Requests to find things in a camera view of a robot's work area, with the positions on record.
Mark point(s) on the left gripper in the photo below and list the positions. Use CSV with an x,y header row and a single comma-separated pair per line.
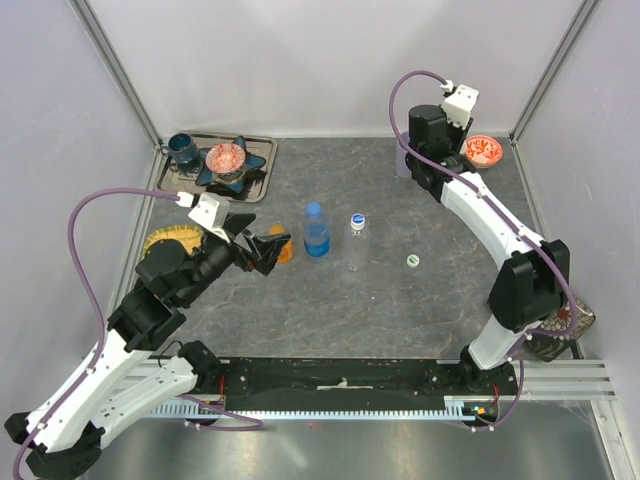
x,y
268,247

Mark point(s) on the clear Pocari Sweat bottle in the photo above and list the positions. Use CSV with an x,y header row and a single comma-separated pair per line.
x,y
356,248

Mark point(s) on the green white bottle cap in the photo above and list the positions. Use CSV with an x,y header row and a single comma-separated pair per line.
x,y
413,260

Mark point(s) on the Pocari Sweat bottle cap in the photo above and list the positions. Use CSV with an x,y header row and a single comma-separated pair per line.
x,y
358,222

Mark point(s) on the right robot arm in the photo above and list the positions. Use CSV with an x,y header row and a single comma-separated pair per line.
x,y
526,290

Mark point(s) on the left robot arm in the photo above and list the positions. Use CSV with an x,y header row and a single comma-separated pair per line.
x,y
67,434

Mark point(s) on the blue water bottle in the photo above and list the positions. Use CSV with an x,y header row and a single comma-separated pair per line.
x,y
316,235

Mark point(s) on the yellow woven plate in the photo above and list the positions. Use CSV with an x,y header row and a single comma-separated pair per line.
x,y
190,237

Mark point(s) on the blue star-shaped dish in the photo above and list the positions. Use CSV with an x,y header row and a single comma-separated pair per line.
x,y
233,188

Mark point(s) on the red patterned bowl on tray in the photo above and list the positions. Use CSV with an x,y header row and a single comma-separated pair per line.
x,y
226,161

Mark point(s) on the metal tray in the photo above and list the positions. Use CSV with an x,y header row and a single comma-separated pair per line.
x,y
173,178

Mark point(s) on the blue ceramic cup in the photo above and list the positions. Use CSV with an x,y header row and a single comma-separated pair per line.
x,y
182,149

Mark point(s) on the purple plastic cup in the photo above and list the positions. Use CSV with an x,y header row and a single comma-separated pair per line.
x,y
401,168

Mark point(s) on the red white floral bowl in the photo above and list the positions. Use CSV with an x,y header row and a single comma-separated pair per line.
x,y
483,151

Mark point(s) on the black floral rectangular dish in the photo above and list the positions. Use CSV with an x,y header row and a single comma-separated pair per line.
x,y
547,348

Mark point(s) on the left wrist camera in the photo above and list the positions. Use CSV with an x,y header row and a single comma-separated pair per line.
x,y
210,212

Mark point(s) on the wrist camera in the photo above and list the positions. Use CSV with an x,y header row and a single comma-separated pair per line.
x,y
458,103
210,212

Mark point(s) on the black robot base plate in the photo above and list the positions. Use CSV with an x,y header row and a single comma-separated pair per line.
x,y
341,383

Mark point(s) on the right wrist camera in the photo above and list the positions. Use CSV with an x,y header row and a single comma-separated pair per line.
x,y
458,103

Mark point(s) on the blue cable duct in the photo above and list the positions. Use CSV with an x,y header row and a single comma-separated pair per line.
x,y
449,410

